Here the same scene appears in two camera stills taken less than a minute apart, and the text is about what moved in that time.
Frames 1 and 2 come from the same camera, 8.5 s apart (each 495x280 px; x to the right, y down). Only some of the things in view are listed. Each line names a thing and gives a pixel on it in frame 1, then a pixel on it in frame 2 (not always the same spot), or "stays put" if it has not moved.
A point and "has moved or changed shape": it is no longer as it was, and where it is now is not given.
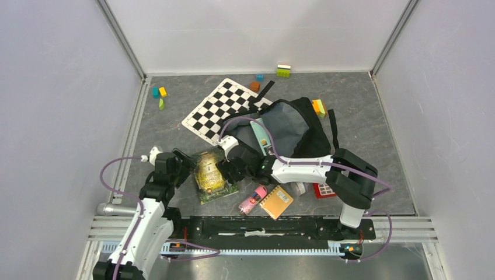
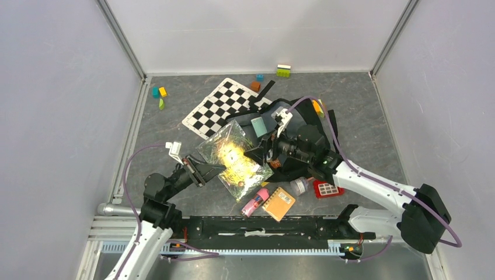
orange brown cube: [255, 86] stays put
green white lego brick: [283, 70] stays put
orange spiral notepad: [276, 202] stays put
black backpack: [293, 129] has moved or changed shape
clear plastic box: [299, 188] stays put
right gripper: [225, 167] to [259, 153]
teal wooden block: [155, 92] stays put
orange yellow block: [319, 108] stays put
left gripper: [186, 165] to [201, 172]
